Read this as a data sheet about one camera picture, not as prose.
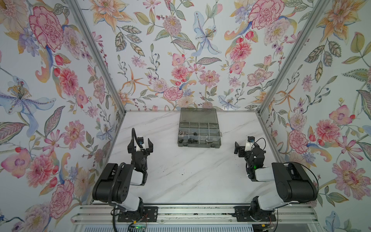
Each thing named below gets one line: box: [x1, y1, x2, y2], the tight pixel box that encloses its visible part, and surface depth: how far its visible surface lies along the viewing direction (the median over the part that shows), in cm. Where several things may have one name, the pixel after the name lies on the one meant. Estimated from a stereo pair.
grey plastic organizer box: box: [177, 107, 223, 149], surface depth 106 cm
